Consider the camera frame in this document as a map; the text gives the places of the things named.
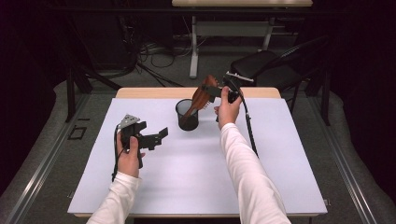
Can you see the black mesh pen holder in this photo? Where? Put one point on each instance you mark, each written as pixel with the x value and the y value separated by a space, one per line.
pixel 188 123

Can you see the brown wooden hairbrush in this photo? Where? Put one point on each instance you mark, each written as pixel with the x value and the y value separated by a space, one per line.
pixel 200 98

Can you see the black metal stand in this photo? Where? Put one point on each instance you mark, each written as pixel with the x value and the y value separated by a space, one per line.
pixel 325 99
pixel 70 93

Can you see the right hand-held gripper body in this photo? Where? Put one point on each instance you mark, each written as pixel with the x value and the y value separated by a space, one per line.
pixel 233 88

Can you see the person's right hand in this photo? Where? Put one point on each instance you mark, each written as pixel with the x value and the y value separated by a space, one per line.
pixel 229 113

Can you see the black folding chair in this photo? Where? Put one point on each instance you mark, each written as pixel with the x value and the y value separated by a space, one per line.
pixel 271 67

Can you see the person's left hand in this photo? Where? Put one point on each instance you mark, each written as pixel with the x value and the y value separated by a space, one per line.
pixel 129 163

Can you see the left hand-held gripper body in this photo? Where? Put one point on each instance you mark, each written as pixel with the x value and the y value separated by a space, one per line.
pixel 149 142

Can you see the white-legged wooden desk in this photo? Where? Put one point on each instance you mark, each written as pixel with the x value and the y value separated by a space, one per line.
pixel 230 28

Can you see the white table mat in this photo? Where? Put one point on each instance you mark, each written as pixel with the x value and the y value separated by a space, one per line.
pixel 186 174

